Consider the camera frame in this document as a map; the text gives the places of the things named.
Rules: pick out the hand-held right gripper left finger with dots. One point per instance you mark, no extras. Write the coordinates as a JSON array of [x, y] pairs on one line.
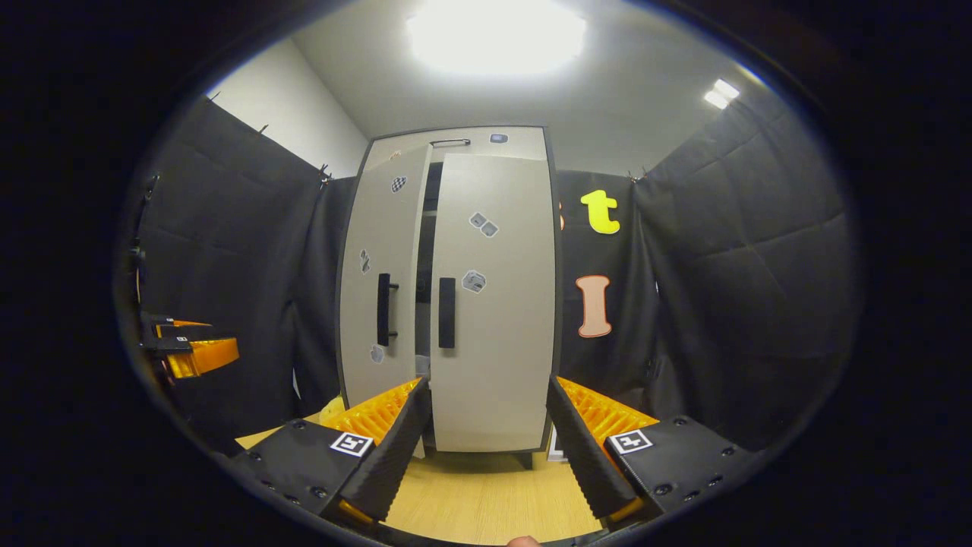
[[396, 456]]

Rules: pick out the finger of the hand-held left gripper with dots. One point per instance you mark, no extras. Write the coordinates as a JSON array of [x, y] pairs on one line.
[[205, 355], [171, 327]]

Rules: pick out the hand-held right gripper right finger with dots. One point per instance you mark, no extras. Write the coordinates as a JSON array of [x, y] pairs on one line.
[[586, 456]]

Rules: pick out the grey shoe cabinet door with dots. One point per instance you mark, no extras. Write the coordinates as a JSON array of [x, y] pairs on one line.
[[380, 228], [501, 342]]

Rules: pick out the grey shoe cabinet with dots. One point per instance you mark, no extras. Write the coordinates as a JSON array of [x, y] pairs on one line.
[[471, 140]]

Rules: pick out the small ceiling light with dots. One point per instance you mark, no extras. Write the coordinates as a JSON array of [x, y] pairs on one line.
[[721, 93]]

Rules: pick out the large ceiling light panel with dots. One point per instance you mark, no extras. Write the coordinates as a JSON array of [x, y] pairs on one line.
[[497, 34]]

